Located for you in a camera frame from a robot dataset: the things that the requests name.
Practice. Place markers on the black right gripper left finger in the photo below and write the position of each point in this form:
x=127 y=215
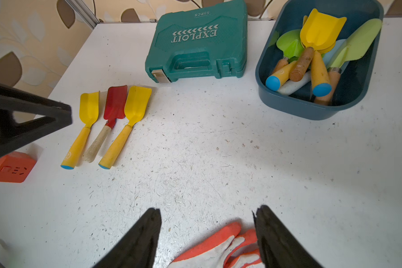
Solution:
x=137 y=248

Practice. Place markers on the red white work glove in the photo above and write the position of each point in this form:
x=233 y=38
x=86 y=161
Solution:
x=227 y=248

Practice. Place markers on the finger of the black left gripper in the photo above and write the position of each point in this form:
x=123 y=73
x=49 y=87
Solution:
x=25 y=118

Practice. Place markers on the yellow shovel wooden handle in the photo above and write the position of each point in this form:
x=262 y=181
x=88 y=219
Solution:
x=302 y=64

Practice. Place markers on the green trowel wooden handle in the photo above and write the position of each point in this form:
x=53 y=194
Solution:
x=289 y=43

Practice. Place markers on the yellow shovel in box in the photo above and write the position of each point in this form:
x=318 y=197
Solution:
x=318 y=35

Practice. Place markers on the white handled tool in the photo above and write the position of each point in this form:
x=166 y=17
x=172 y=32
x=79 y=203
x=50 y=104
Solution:
x=290 y=87

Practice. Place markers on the green plastic tool case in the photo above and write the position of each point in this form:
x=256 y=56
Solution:
x=207 y=42

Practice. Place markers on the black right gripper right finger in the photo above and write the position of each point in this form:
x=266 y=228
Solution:
x=278 y=247

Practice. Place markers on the blue plastic storage box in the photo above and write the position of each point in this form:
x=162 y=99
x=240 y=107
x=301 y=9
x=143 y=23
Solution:
x=355 y=77

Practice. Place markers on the light green shovel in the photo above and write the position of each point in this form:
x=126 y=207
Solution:
x=354 y=48

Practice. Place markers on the yellow shovel blue-tipped handle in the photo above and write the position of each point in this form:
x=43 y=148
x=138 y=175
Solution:
x=88 y=114

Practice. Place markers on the red shovel wooden handle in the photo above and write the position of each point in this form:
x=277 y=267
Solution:
x=114 y=109

